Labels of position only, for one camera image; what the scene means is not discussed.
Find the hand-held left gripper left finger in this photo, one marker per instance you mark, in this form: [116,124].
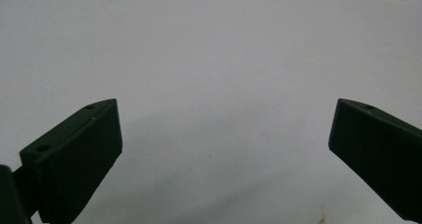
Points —
[76,157]

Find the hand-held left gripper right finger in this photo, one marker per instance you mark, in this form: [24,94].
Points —
[378,151]

